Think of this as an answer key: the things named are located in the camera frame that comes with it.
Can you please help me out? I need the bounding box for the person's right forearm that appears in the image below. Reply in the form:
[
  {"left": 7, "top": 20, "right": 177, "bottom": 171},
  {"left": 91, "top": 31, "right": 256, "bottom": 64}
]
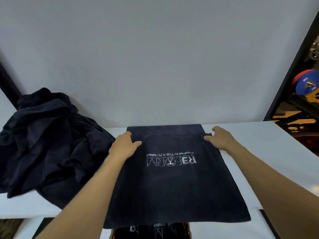
[{"left": 225, "top": 144, "right": 319, "bottom": 239}]

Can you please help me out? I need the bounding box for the person's left hand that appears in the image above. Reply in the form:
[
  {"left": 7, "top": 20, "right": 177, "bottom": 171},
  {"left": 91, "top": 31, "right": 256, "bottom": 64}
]
[{"left": 108, "top": 131, "right": 143, "bottom": 162}]

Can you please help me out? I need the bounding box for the red weight plate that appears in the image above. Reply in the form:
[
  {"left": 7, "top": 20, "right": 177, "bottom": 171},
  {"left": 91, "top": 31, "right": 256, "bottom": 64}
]
[{"left": 291, "top": 69, "right": 318, "bottom": 87}]

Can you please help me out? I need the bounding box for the person's left forearm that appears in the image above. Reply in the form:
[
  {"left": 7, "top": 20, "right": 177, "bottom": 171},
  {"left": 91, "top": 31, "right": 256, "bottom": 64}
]
[{"left": 35, "top": 154, "right": 125, "bottom": 239}]

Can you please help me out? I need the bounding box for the black weight rack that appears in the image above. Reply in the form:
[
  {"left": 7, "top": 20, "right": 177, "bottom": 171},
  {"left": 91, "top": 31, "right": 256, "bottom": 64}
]
[{"left": 271, "top": 93, "right": 319, "bottom": 137}]

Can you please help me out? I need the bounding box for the woven wicker basket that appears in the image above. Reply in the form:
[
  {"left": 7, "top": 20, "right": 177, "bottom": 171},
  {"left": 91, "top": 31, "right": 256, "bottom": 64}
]
[{"left": 109, "top": 222, "right": 192, "bottom": 239}]

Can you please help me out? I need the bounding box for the heap of dark navy towels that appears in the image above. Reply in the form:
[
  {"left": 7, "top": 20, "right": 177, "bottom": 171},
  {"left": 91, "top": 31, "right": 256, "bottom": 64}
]
[{"left": 0, "top": 87, "right": 116, "bottom": 210}]

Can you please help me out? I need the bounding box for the person's right hand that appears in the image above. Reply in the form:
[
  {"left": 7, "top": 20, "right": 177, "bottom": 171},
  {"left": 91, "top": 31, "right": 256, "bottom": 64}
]
[{"left": 204, "top": 125, "right": 240, "bottom": 153}]

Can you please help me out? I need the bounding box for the chrome barbell sleeve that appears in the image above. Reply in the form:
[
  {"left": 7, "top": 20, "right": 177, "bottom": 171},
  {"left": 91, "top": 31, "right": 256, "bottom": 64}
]
[{"left": 309, "top": 36, "right": 319, "bottom": 60}]

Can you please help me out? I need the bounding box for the black metal shelf leg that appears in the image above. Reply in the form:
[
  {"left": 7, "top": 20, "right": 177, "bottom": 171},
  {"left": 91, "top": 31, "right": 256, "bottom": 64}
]
[
  {"left": 32, "top": 217, "right": 54, "bottom": 239},
  {"left": 259, "top": 209, "right": 281, "bottom": 239}
]

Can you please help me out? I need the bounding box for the dark navy printed towel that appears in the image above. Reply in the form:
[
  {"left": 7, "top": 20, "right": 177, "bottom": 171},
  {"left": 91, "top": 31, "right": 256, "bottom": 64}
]
[{"left": 103, "top": 123, "right": 252, "bottom": 230}]

